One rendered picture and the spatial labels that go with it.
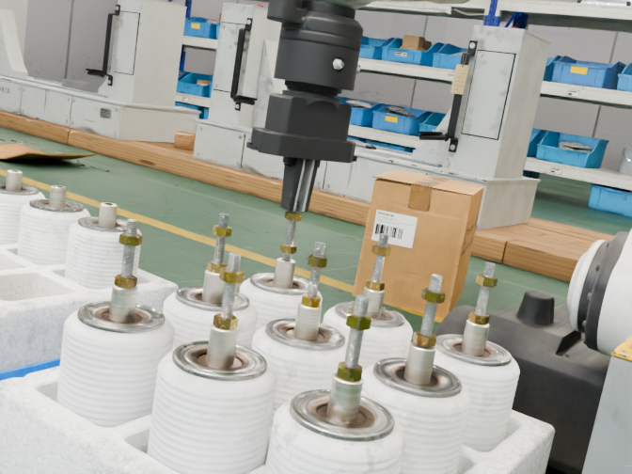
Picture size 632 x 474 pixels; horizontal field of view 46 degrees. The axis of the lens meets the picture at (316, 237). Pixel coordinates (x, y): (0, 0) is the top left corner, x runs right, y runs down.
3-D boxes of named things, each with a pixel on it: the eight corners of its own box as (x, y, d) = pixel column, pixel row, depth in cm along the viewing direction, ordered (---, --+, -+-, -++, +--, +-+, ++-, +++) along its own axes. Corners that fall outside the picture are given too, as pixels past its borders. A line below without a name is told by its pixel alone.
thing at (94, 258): (101, 334, 111) (114, 216, 107) (142, 355, 105) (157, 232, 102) (43, 345, 103) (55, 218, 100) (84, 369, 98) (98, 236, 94)
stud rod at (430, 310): (427, 361, 62) (444, 276, 61) (424, 364, 62) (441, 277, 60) (416, 357, 63) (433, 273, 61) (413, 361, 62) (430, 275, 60)
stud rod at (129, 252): (128, 301, 66) (137, 218, 64) (130, 305, 65) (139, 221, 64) (117, 301, 66) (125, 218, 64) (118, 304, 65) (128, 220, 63)
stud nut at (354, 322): (375, 327, 52) (377, 316, 52) (363, 332, 50) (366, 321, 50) (352, 320, 53) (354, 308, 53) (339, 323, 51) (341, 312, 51)
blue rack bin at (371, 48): (364, 62, 648) (369, 38, 644) (402, 67, 628) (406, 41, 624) (333, 55, 607) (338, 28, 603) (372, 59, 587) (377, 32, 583)
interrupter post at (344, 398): (363, 420, 53) (371, 378, 53) (346, 431, 51) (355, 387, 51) (335, 409, 54) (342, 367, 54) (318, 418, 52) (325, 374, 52)
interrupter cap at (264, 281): (324, 299, 83) (325, 292, 83) (261, 296, 80) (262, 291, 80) (299, 279, 90) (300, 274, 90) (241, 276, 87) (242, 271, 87)
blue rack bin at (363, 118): (354, 122, 657) (357, 99, 653) (390, 130, 637) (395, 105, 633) (322, 119, 617) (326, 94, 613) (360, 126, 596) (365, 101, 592)
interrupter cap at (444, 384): (479, 393, 62) (481, 385, 62) (419, 407, 57) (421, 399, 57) (413, 360, 68) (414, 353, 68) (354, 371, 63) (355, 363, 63)
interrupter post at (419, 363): (435, 385, 62) (443, 348, 62) (417, 389, 61) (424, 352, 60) (415, 374, 64) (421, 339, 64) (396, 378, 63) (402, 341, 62)
